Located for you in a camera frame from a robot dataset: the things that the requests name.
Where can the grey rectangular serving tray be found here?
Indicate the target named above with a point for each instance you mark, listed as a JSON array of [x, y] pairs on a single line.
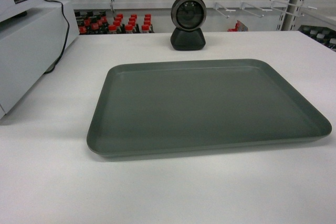
[[187, 106]]

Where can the red capped sauce bottle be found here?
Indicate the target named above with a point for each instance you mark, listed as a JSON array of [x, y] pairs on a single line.
[[145, 29], [128, 29], [112, 29]]

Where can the black round barcode scanner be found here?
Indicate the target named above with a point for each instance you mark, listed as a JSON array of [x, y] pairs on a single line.
[[188, 16]]

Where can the red snack packet behind counter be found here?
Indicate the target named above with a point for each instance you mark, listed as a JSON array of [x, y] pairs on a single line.
[[239, 26]]

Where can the white cash register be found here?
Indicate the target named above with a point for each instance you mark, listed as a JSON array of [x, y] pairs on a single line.
[[30, 45]]

